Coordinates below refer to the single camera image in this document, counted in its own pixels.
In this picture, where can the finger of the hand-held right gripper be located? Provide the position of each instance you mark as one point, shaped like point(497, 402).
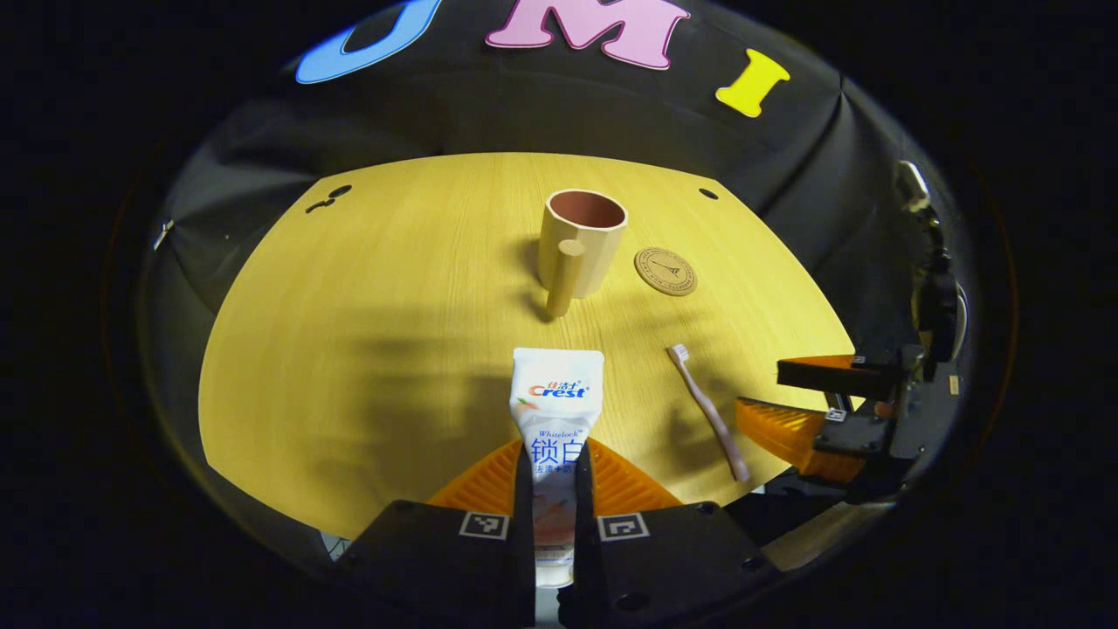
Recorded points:
point(830, 376)
point(786, 432)

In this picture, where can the black backdrop cloth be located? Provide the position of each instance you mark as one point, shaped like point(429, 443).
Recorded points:
point(541, 114)

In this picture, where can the silver clip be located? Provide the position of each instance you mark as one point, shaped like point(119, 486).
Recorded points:
point(163, 233)

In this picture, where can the white toothpaste tube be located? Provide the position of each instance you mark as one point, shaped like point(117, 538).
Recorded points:
point(556, 393)

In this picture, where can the round cork coaster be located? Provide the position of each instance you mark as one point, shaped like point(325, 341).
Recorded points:
point(665, 272)

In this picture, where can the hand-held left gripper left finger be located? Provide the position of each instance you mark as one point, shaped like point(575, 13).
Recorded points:
point(522, 559)

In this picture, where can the pink toothbrush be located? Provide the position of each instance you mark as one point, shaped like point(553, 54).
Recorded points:
point(707, 411)

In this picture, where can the wooden desktop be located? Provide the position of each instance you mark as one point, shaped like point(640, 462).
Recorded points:
point(367, 332)

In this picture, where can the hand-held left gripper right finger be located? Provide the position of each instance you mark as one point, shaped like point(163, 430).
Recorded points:
point(585, 559)

